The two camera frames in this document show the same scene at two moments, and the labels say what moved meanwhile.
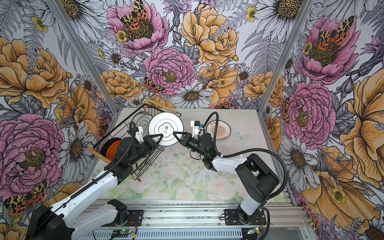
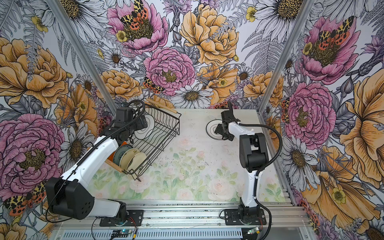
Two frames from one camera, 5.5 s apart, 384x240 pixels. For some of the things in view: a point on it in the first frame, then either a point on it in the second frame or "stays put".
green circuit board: [122, 233] stays put
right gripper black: [185, 139] → [230, 137]
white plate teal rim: [166, 123] → [211, 127]
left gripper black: [150, 141] → [139, 125]
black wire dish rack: [141, 137] stays put
